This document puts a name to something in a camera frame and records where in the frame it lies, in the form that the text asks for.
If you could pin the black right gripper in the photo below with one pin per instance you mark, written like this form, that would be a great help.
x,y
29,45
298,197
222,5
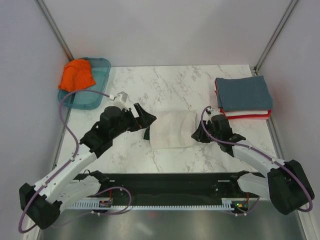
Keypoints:
x,y
198,135

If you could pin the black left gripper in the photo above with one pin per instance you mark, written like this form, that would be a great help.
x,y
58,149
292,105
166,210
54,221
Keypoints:
x,y
144,120

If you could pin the white and green t shirt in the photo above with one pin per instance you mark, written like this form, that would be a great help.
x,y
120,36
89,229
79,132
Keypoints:
x,y
172,129

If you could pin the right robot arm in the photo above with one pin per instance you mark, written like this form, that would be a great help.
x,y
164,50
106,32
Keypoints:
x,y
284,183

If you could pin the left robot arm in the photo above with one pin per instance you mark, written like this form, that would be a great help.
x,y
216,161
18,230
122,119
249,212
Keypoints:
x,y
45,200

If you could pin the folded white t shirt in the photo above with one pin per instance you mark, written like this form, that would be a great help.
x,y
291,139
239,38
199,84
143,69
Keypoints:
x,y
247,114

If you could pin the folded red t shirt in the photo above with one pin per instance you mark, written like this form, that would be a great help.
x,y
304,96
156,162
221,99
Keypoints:
x,y
250,115

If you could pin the teal plastic bin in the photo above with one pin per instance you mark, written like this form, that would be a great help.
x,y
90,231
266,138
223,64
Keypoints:
x,y
88,99

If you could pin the orange crumpled t shirt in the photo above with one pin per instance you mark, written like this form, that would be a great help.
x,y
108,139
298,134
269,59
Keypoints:
x,y
77,75

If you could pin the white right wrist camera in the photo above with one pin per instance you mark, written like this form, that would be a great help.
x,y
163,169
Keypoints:
x,y
210,111

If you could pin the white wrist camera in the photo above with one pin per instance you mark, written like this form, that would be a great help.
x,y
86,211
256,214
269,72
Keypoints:
x,y
121,98
210,111

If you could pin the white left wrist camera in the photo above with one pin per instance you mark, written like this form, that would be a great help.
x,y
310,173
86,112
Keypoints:
x,y
121,98

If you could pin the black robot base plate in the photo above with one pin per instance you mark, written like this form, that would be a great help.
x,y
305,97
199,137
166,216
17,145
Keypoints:
x,y
167,186

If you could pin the white slotted cable duct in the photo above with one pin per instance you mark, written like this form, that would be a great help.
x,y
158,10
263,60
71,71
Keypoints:
x,y
212,204

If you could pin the left aluminium frame post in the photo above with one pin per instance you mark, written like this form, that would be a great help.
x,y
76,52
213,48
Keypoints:
x,y
54,28

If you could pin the aluminium frame post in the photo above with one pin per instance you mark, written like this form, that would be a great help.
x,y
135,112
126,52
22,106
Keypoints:
x,y
54,28
274,37

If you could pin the right aluminium frame post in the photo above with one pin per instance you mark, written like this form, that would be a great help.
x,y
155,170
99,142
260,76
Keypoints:
x,y
274,37

